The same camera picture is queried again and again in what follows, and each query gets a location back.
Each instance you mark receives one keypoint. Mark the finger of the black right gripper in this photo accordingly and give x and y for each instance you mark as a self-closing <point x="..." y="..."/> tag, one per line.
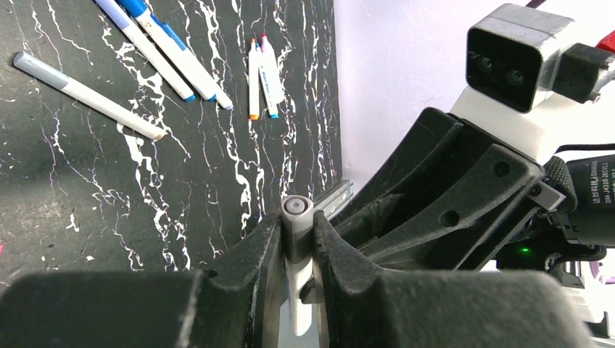
<point x="449" y="197"/>

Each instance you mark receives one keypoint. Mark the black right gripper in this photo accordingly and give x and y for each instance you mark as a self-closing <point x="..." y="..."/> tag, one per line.
<point x="579" y="229"/>

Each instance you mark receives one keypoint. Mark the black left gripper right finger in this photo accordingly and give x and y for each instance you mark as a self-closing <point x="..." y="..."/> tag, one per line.
<point x="363" y="305"/>

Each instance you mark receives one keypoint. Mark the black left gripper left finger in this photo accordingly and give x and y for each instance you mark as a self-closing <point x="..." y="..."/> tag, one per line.
<point x="233" y="302"/>

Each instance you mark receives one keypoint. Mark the pink highlighter body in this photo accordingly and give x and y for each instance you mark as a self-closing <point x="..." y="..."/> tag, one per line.
<point x="271" y="69"/>

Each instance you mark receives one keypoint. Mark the white marker green cap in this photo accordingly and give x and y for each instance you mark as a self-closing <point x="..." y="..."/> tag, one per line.
<point x="253" y="78"/>

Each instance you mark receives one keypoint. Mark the white marker light grey cap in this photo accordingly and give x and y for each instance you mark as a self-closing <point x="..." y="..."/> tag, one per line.
<point x="75" y="89"/>

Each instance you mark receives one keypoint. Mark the white marker dark grey cap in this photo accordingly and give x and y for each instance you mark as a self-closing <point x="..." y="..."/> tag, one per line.
<point x="297" y="219"/>

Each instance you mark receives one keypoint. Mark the white marker pink cap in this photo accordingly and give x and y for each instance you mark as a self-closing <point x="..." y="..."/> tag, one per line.
<point x="265" y="83"/>

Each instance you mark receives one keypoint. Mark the white marker dark blue cap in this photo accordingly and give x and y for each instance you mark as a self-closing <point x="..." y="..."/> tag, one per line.
<point x="178" y="53"/>

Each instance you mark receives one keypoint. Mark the white marker lavender cap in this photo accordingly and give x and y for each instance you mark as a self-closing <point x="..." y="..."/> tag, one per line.
<point x="132" y="31"/>

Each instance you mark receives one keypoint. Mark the aluminium rail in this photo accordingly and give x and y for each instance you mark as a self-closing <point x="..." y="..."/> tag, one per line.
<point x="332" y="202"/>

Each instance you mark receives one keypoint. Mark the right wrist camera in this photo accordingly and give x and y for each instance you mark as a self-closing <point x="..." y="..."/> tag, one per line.
<point x="519" y="56"/>

